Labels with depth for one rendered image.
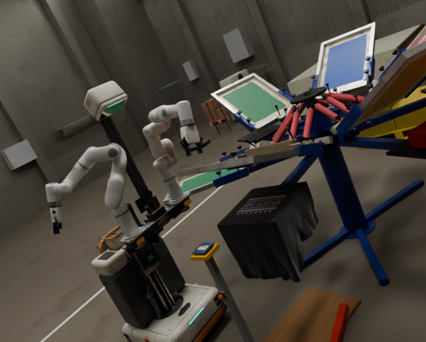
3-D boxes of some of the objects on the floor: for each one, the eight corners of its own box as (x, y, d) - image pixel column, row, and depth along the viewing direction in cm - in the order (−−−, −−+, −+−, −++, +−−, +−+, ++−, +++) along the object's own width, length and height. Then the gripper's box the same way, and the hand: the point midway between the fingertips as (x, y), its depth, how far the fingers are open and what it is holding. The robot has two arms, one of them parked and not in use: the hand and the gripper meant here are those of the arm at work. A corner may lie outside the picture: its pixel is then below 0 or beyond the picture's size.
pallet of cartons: (252, 106, 1244) (242, 83, 1225) (229, 121, 1159) (219, 98, 1139) (230, 112, 1309) (222, 91, 1289) (208, 127, 1223) (198, 105, 1204)
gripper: (180, 123, 201) (188, 156, 202) (203, 120, 214) (210, 150, 215) (171, 126, 206) (178, 158, 207) (193, 123, 219) (201, 153, 220)
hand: (194, 153), depth 211 cm, fingers open, 8 cm apart
